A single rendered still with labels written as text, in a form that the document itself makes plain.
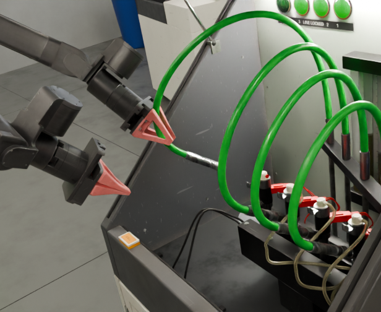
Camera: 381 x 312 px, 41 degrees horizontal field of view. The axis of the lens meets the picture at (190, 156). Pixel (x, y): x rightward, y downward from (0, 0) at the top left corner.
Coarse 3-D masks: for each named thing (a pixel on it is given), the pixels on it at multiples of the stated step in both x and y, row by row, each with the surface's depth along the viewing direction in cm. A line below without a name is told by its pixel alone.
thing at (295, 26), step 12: (252, 12) 100; (264, 12) 100; (216, 24) 99; (228, 24) 100; (288, 24) 102; (204, 36) 100; (300, 36) 104; (192, 48) 100; (180, 60) 101; (168, 72) 101; (324, 84) 109; (156, 96) 103; (324, 96) 111; (156, 108) 104; (156, 132) 106
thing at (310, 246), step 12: (348, 108) 78; (360, 108) 79; (372, 108) 81; (336, 120) 77; (324, 132) 76; (312, 144) 76; (312, 156) 76; (300, 168) 77; (300, 180) 76; (300, 192) 77; (288, 216) 78; (300, 240) 80; (312, 252) 83; (324, 252) 84; (336, 252) 86
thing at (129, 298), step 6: (120, 282) 134; (126, 288) 131; (126, 294) 132; (132, 294) 128; (126, 300) 135; (132, 300) 129; (138, 300) 126; (126, 306) 137; (132, 306) 132; (138, 306) 127; (144, 306) 124
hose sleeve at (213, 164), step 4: (188, 152) 109; (192, 152) 110; (188, 156) 109; (192, 156) 109; (196, 156) 110; (200, 156) 110; (192, 160) 110; (196, 160) 110; (200, 160) 110; (204, 160) 110; (208, 160) 111; (212, 160) 111; (200, 164) 111; (204, 164) 111; (208, 164) 111; (212, 164) 111; (216, 164) 111; (212, 168) 112; (216, 168) 112
